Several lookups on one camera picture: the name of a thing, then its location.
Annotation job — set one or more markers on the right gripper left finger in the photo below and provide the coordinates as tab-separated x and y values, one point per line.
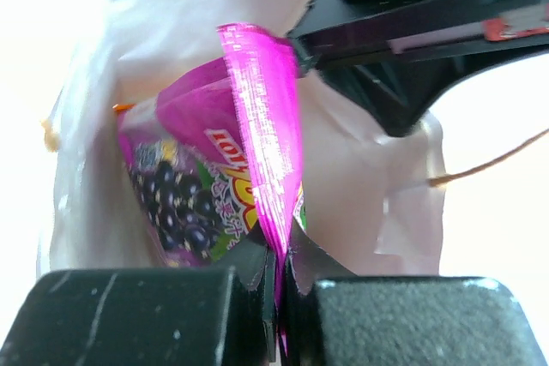
249	313

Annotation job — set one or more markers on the orange Fox's candy packet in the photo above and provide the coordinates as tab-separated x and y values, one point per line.
121	108

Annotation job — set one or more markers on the brown paper bag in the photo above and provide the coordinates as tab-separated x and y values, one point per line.
367	199

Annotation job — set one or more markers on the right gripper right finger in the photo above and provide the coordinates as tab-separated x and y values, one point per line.
306	263

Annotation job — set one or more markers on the purple snack packet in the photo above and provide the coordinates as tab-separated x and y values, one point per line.
184	177
264	72

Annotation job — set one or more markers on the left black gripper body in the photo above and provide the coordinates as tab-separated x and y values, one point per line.
450	6

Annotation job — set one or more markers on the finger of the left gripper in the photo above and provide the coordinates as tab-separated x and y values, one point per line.
398	94
337	33

